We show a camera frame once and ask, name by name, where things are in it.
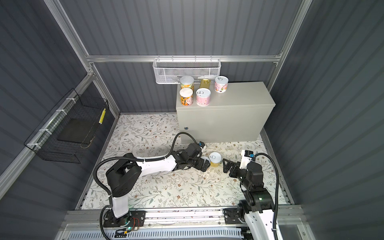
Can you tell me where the pink ring-pull can front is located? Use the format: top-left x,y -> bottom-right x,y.
196,88 -> 211,107

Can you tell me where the orange label plastic-lid can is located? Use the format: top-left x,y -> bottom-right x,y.
179,88 -> 194,106

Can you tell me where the gold rectangular tin can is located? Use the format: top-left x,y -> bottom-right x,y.
199,79 -> 211,89

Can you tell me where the pink label can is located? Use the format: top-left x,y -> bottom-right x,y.
215,76 -> 229,93

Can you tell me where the green yellow plastic-lid can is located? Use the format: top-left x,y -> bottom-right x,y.
180,76 -> 195,91

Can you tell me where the salmon label can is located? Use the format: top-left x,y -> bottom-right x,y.
201,156 -> 210,162

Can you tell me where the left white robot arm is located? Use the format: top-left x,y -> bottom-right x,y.
106,142 -> 211,218

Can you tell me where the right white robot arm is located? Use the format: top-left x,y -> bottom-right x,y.
223,159 -> 279,240

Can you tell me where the beige metal cabinet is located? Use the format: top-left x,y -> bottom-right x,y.
176,82 -> 276,143

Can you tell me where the black pad in basket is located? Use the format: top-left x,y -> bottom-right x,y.
57,119 -> 99,145

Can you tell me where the yellow label ring-pull can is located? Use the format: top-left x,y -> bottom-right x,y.
209,152 -> 222,167

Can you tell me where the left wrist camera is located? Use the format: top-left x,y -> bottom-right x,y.
198,142 -> 206,150

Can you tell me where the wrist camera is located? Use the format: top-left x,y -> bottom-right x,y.
240,150 -> 255,169
198,142 -> 206,150

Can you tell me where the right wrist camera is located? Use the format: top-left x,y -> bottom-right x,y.
240,150 -> 255,169

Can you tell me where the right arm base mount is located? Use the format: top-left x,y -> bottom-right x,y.
223,208 -> 246,225

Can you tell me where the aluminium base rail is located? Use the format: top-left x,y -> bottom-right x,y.
59,205 -> 307,231

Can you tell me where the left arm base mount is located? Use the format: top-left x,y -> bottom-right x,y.
103,210 -> 147,228

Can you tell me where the white wire basket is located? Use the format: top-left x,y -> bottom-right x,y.
153,59 -> 222,84

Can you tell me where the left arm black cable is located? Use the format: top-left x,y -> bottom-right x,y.
92,131 -> 200,240

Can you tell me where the black wire basket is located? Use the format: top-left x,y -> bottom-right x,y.
24,91 -> 109,164

